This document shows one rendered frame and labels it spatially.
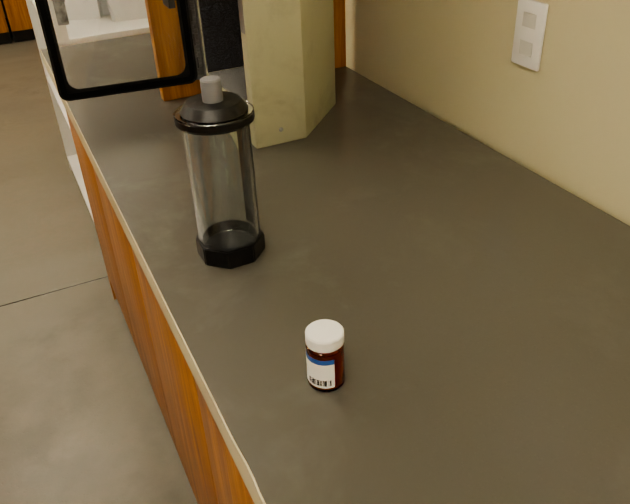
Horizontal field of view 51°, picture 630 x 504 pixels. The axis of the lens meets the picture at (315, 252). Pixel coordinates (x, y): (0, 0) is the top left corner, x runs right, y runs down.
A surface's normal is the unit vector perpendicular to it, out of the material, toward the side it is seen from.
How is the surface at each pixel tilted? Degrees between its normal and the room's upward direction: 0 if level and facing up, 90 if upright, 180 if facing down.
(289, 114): 90
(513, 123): 90
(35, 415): 0
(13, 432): 0
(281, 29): 90
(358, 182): 0
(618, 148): 90
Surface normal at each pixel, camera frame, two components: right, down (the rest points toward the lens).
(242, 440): -0.01, -0.81
